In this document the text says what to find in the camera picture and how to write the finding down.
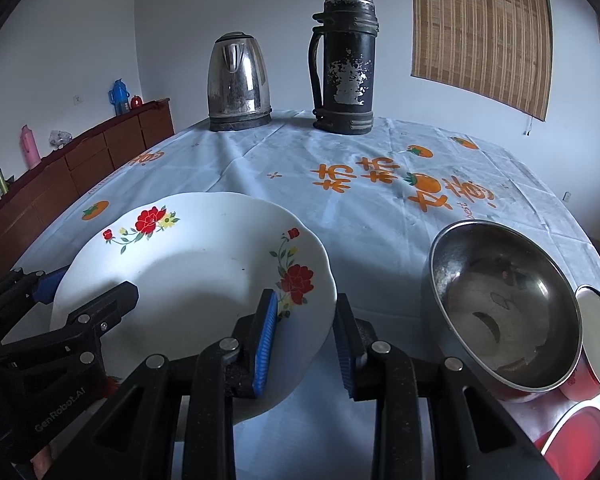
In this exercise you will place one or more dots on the white plate with red flowers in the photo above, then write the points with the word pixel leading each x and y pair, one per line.
pixel 195 270

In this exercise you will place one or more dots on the bamboo window blind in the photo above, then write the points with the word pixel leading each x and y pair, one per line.
pixel 480 35

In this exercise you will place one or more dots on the small red jar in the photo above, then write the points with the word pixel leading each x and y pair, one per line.
pixel 137 102

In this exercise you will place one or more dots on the brown wooden sideboard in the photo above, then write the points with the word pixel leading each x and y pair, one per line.
pixel 80 160

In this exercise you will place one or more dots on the white tablecloth with orange print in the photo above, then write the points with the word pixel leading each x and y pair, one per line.
pixel 380 240

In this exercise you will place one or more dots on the blue thermos jug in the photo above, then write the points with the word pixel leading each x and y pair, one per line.
pixel 119 97

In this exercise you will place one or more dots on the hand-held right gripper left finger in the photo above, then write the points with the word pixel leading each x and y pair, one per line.
pixel 265 345

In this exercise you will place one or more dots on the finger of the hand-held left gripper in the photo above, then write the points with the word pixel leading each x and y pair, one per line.
pixel 110 305
pixel 50 282

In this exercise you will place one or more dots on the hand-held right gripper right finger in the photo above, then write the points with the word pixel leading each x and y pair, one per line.
pixel 344 355

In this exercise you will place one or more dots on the clear plastic bag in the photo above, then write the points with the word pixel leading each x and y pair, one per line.
pixel 60 139

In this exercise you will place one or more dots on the black thermos flask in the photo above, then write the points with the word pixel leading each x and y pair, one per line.
pixel 347 50

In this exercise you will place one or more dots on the pink bottle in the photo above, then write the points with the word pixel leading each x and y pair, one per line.
pixel 30 147

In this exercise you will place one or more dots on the stainless steel bowl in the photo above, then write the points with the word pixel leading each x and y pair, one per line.
pixel 505 310

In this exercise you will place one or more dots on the stainless steel electric kettle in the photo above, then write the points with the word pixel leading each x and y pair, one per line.
pixel 237 85

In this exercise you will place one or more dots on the red plastic bowl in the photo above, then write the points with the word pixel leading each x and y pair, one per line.
pixel 580 435

